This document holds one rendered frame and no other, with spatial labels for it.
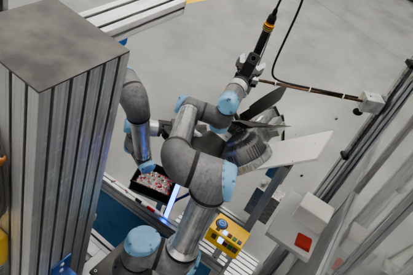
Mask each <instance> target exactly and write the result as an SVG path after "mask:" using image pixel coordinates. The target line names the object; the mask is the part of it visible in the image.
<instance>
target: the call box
mask: <svg viewBox="0 0 413 275"><path fill-rule="evenodd" d="M220 219H223V220H225V221H226V222H227V225H226V227H225V228H221V229H220V231H218V230H216V227H217V226H218V220H220ZM224 230H226V231H227V232H228V234H229V233H230V234H231V235H232V238H231V239H230V238H228V237H227V236H228V234H226V235H224V234H223V231H224ZM212 233H215V234H216V235H217V237H216V239H213V238H212V237H211V235H212ZM250 235H251V234H250V233H249V232H247V231H246V230H245V229H243V228H242V227H240V226H239V225H237V224H236V223H235V222H233V221H231V219H229V218H227V217H226V216H225V215H223V214H221V213H220V214H219V215H218V216H217V218H216V219H215V221H214V222H213V223H212V224H211V226H210V227H209V229H208V231H207V233H206V235H205V237H204V238H205V239H206V240H207V241H209V242H210V243H212V244H213V245H214V246H216V247H217V248H218V249H220V250H221V251H223V252H224V253H225V254H227V255H228V256H230V257H231V258H233V259H235V258H236V257H237V255H238V254H239V252H240V251H241V249H242V247H243V246H244V245H245V243H246V241H247V240H248V238H249V236H250ZM219 237H220V238H222V239H223V240H224V241H226V242H228V243H229V244H230V245H232V246H233V247H235V248H236V249H238V251H237V253H236V254H234V253H233V252H231V250H229V249H227V248H226V247H224V246H223V245H222V244H220V243H219V242H217V240H218V238H219ZM233 237H236V238H237V241H236V242H234V241H233V240H232V239H233ZM238 240H240V241H241V242H242V244H241V245H238V244H237V242H238ZM227 246H228V245H227Z"/></svg>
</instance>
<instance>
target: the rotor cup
mask: <svg viewBox="0 0 413 275"><path fill-rule="evenodd" d="M234 118H235V120H240V118H239V116H238V114H237V112H236V113H235V115H234ZM227 131H228V132H229V133H230V134H231V135H232V137H231V138H230V139H229V140H228V141H227V143H230V142H233V141H236V140H237V139H240V138H241V137H242V136H244V135H245V134H246V133H247V132H248V129H244V128H240V127H239V126H237V125H234V124H233V123H231V125H230V127H229V128H228V130H227Z"/></svg>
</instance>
